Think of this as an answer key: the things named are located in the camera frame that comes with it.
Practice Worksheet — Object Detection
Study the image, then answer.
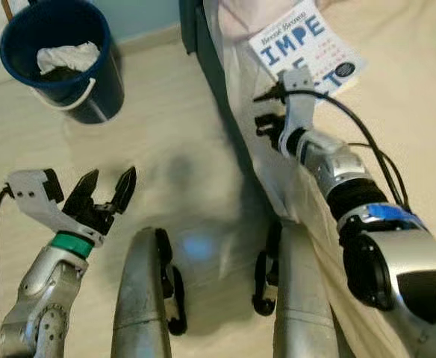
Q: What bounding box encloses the silver robot left leg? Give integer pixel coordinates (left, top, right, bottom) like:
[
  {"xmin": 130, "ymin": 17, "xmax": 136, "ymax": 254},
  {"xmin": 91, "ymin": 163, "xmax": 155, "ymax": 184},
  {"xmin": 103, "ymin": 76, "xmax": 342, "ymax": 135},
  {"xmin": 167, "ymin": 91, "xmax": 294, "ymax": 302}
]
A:
[{"xmin": 111, "ymin": 227, "xmax": 189, "ymax": 358}]

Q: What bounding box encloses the white book blue lettering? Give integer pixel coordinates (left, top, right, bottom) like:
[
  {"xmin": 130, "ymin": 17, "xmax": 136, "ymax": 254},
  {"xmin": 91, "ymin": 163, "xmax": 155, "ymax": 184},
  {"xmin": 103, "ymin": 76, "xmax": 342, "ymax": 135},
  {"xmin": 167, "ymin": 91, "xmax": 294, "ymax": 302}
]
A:
[{"xmin": 248, "ymin": 6, "xmax": 368, "ymax": 98}]

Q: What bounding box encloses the silver robot leg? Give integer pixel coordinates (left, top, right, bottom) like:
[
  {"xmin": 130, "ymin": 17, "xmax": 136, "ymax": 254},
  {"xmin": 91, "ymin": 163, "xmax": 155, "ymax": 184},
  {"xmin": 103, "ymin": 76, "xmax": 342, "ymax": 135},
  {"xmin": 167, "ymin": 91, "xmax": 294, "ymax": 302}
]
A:
[
  {"xmin": 252, "ymin": 216, "xmax": 346, "ymax": 358},
  {"xmin": 111, "ymin": 227, "xmax": 189, "ymax": 358}
]

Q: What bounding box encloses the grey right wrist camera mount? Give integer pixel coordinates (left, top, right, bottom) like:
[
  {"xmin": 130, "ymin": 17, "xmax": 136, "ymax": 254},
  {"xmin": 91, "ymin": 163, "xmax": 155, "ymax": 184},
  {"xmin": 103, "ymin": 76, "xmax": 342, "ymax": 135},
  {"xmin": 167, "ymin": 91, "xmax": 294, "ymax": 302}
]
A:
[{"xmin": 278, "ymin": 66, "xmax": 317, "ymax": 154}]

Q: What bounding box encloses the dark bed frame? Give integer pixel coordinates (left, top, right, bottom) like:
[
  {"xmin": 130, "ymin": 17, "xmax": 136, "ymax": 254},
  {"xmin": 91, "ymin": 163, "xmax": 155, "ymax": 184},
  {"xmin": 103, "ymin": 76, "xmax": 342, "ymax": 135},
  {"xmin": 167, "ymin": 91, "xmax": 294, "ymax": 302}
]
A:
[{"xmin": 179, "ymin": 0, "xmax": 278, "ymax": 224}]

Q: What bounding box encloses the crumpled white paper trash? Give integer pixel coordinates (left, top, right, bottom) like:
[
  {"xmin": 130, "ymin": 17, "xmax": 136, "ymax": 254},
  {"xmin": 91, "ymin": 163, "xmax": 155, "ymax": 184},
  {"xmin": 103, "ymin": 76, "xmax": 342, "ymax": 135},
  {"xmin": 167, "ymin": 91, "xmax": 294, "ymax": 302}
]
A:
[{"xmin": 37, "ymin": 41, "xmax": 101, "ymax": 74}]

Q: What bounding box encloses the blue round waste bin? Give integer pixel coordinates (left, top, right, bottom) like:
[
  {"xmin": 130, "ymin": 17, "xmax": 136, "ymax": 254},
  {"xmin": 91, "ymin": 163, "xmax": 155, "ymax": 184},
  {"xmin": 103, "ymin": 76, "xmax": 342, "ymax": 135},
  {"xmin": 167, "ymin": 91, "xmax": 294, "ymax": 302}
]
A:
[{"xmin": 0, "ymin": 0, "xmax": 125, "ymax": 125}]

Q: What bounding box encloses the silver robot right leg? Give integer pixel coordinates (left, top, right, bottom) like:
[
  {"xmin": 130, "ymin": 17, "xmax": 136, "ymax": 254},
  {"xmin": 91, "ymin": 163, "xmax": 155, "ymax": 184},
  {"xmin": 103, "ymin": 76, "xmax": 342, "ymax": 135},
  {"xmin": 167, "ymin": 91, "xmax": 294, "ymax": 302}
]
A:
[{"xmin": 252, "ymin": 216, "xmax": 346, "ymax": 358}]

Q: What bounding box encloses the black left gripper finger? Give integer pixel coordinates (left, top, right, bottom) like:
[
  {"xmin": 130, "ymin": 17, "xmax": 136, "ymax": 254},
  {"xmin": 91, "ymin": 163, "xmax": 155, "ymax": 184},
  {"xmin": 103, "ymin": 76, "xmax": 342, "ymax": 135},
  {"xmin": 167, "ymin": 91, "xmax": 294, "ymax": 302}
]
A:
[
  {"xmin": 63, "ymin": 169, "xmax": 99, "ymax": 216},
  {"xmin": 108, "ymin": 166, "xmax": 138, "ymax": 216}
]

